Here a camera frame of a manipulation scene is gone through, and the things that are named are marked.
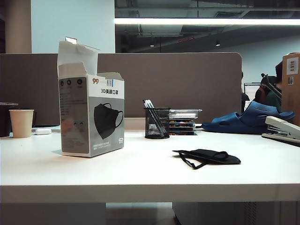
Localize black face mask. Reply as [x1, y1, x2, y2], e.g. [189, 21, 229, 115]
[172, 148, 241, 170]

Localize grey white mask box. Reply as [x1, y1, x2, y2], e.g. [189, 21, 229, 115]
[57, 36, 125, 158]

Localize brown cardboard box with labels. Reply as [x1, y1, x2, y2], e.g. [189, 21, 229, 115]
[281, 52, 300, 126]

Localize black pen with white cap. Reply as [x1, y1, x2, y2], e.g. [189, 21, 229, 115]
[146, 99, 167, 135]
[142, 99, 162, 135]

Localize black mesh pen holder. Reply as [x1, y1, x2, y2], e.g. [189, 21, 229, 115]
[143, 107, 171, 140]

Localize colourful printed flat case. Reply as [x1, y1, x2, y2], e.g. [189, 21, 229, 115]
[169, 127, 196, 136]
[169, 119, 196, 128]

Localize clear plastic case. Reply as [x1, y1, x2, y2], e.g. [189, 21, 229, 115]
[168, 108, 203, 120]

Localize brown desk divider panel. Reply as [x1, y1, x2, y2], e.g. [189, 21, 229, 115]
[0, 52, 242, 125]

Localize blue rubber slipper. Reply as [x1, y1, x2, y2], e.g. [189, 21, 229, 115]
[201, 101, 296, 135]

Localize long ceiling light strip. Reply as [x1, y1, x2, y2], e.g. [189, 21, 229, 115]
[114, 18, 300, 25]

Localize seated person in dark clothes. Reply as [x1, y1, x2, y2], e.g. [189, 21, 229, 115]
[254, 60, 285, 111]

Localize beige paper cup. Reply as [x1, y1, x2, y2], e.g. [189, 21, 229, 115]
[8, 109, 35, 138]

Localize white grey stapler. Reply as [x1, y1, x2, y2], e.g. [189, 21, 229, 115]
[261, 115, 300, 147]

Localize dark round lidded container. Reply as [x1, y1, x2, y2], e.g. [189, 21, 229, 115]
[0, 102, 19, 138]

